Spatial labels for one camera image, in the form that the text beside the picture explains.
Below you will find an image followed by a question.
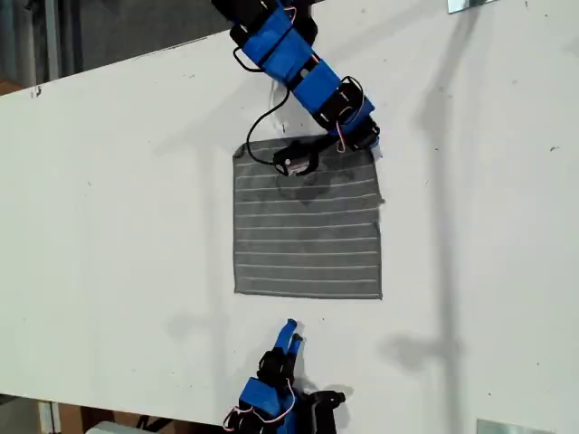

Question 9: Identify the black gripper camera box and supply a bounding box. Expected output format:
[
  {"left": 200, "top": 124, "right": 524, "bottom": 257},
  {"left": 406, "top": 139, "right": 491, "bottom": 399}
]
[
  {"left": 307, "top": 390, "right": 347, "bottom": 434},
  {"left": 272, "top": 139, "right": 318, "bottom": 177}
]

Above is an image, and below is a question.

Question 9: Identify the black camera stalk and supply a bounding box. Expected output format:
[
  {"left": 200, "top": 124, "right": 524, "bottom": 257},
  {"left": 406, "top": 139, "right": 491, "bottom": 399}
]
[{"left": 310, "top": 132, "right": 341, "bottom": 156}]

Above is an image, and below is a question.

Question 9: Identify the black camera cable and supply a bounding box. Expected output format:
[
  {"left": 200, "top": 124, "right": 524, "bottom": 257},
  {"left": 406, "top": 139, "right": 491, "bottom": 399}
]
[{"left": 232, "top": 43, "right": 293, "bottom": 166}]

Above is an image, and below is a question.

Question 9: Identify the white table leg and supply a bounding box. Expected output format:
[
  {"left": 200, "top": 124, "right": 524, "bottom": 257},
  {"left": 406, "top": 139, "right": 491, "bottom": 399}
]
[{"left": 37, "top": 400, "right": 62, "bottom": 434}]

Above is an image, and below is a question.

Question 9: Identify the grey striped square towel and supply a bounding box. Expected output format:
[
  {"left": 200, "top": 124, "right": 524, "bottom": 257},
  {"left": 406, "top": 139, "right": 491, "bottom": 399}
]
[{"left": 231, "top": 132, "right": 387, "bottom": 301}]

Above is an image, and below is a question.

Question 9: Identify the white container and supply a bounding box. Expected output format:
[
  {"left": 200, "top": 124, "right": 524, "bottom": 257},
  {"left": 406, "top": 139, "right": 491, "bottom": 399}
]
[{"left": 84, "top": 420, "right": 142, "bottom": 434}]

